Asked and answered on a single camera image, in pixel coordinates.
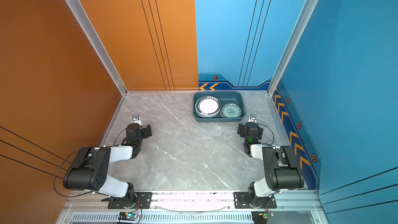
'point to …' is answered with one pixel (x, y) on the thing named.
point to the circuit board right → (261, 217)
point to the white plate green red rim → (207, 107)
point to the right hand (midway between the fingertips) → (249, 125)
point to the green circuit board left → (127, 215)
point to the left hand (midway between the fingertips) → (141, 124)
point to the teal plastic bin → (225, 97)
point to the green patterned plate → (230, 110)
